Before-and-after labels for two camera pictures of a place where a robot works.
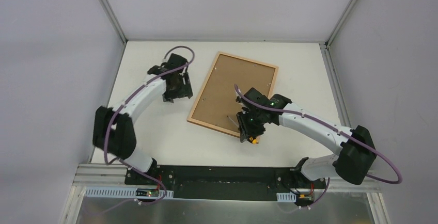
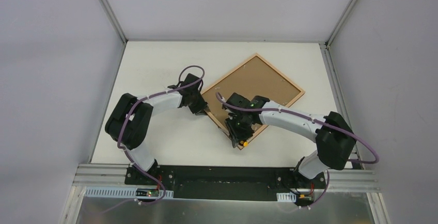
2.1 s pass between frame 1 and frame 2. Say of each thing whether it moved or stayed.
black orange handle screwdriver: moved
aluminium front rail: stayed
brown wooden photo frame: moved
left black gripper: moved
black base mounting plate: stayed
